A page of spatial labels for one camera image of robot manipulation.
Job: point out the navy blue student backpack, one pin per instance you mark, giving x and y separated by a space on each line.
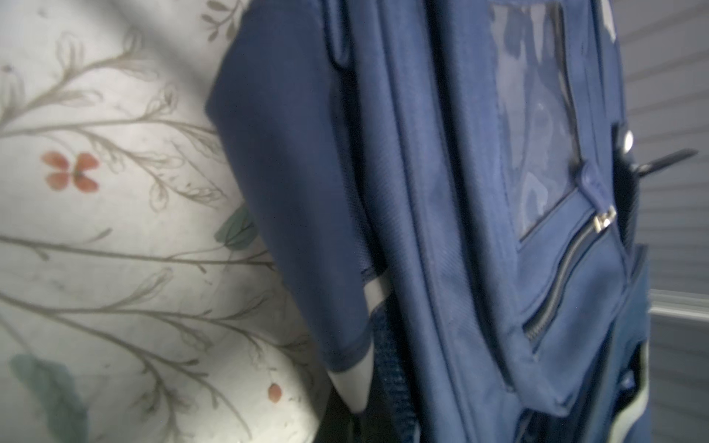
449 192

